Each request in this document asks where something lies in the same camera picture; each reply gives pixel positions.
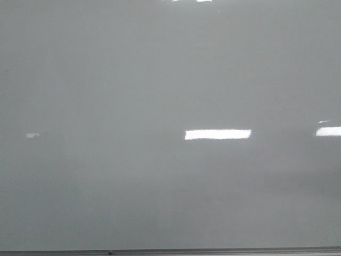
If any white glossy whiteboard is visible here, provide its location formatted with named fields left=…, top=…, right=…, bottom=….
left=1, top=1, right=340, bottom=251

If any grey aluminium whiteboard frame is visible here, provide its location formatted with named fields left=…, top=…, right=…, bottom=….
left=1, top=246, right=340, bottom=255

